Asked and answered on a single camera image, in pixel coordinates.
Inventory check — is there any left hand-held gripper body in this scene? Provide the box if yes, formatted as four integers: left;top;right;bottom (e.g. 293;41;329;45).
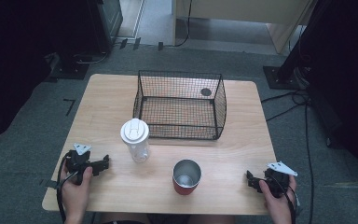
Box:
64;143;95;186

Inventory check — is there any black stand base plate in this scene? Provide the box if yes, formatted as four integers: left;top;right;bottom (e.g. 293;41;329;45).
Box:
45;51;90;84

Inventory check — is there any black hanging cable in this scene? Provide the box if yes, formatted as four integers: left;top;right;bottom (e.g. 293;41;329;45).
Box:
163;0;194;49

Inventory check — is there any looped black floor cable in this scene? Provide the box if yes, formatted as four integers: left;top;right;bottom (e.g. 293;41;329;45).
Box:
260;88;312;123

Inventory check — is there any black wire basket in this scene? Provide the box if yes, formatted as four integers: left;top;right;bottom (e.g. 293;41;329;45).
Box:
132;70;227;141

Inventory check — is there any dark cabinet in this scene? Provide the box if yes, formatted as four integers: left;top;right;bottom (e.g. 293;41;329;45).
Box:
86;0;124;54

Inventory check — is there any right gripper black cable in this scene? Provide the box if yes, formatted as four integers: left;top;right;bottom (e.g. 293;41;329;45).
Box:
271;176;301;224

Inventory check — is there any grey tape piece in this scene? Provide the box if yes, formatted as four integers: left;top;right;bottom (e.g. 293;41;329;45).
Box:
39;178;61;190

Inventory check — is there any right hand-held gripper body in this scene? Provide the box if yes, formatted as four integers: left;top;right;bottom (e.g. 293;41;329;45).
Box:
262;161;298;199

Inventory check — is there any light wooden cabinet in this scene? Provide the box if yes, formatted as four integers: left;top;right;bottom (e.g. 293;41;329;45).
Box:
171;0;319;56

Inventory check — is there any red metal cup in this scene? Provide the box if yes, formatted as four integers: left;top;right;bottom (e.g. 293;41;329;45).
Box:
172;159;202;196

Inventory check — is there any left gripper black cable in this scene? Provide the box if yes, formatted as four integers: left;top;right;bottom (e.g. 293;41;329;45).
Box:
56;154;79;224

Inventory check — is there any black metal stand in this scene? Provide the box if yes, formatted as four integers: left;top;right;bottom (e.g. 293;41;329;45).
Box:
263;0;330;91

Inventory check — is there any person's left hand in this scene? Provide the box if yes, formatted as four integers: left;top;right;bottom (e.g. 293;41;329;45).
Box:
59;166;94;219

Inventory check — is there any person's right hand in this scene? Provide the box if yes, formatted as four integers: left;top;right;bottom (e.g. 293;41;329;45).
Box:
258;179;297;220

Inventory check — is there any clear bottle with white lid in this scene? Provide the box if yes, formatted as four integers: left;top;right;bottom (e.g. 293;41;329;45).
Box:
119;118;151;163

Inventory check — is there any long black floor cable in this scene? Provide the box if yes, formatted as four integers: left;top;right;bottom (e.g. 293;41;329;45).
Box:
303;102;315;224

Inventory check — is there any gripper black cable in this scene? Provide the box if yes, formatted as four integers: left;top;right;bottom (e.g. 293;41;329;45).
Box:
56;154;79;224
271;176;301;224

